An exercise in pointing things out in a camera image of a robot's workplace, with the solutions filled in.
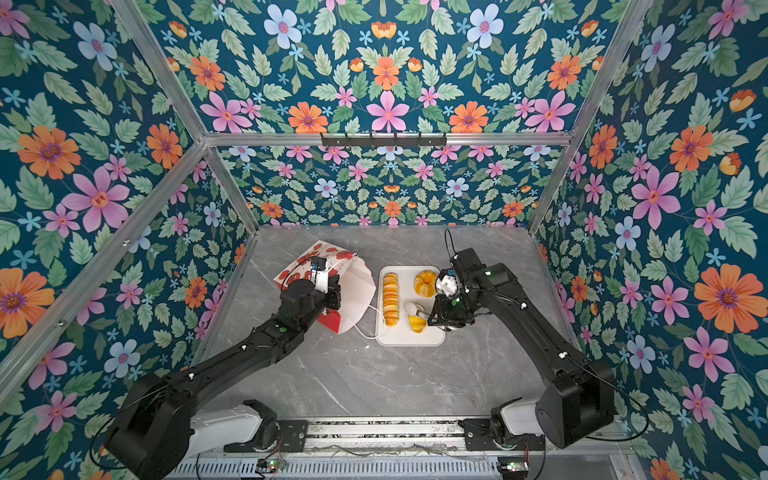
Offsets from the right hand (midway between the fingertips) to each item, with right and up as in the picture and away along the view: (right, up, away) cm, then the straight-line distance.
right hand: (433, 320), depth 76 cm
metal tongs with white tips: (-4, +2, +7) cm, 8 cm away
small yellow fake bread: (-4, -4, +13) cm, 14 cm away
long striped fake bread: (-12, +2, +22) cm, 25 cm away
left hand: (-25, +13, +5) cm, 28 cm away
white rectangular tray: (-8, -8, +16) cm, 19 cm away
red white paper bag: (-23, +8, +20) cm, 32 cm away
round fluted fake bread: (-1, +7, +23) cm, 24 cm away
